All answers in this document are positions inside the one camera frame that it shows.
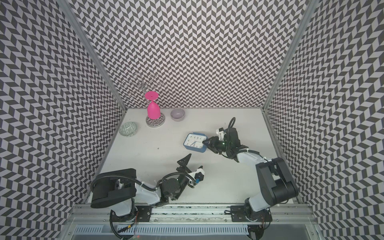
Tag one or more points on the grey small bowl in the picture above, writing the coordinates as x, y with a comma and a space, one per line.
178, 115

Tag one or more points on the blue alarm clock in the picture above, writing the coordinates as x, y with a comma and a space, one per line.
194, 142

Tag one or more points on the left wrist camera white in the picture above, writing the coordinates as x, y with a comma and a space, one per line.
198, 175

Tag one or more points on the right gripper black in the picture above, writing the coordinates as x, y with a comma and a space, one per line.
213, 144

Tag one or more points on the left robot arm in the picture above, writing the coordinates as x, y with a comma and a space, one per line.
120, 190

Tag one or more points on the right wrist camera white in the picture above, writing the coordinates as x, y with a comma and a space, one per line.
221, 133

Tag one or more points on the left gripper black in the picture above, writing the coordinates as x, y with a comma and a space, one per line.
184, 163

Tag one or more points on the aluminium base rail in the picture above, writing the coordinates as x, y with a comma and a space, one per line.
194, 222

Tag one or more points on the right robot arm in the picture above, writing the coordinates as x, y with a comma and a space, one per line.
276, 181

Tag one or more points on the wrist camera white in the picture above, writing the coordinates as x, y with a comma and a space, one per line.
221, 133
198, 175

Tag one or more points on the green patterned dish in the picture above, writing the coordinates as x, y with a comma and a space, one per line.
128, 129

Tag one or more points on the pink wine glass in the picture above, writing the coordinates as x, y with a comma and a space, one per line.
153, 109

